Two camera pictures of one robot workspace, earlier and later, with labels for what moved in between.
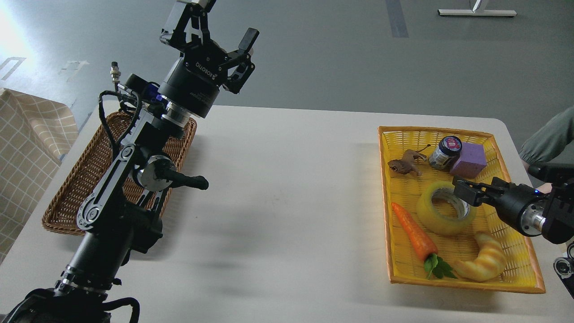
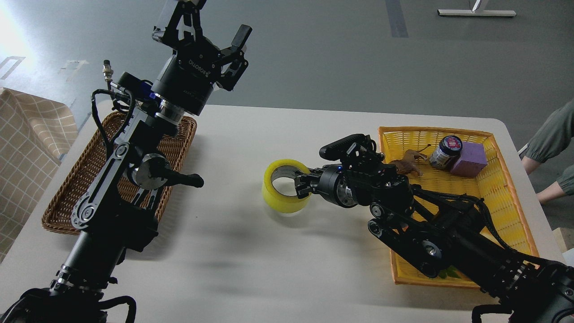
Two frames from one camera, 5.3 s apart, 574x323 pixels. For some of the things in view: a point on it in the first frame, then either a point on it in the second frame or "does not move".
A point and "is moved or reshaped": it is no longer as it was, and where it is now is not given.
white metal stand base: x=478 y=13 does not move
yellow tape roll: x=437 y=224 is moved or reshaped
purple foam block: x=472 y=159 does not move
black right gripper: x=523 y=206 to x=323 y=182
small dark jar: x=447 y=154 does not move
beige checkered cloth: x=35 y=134 does not move
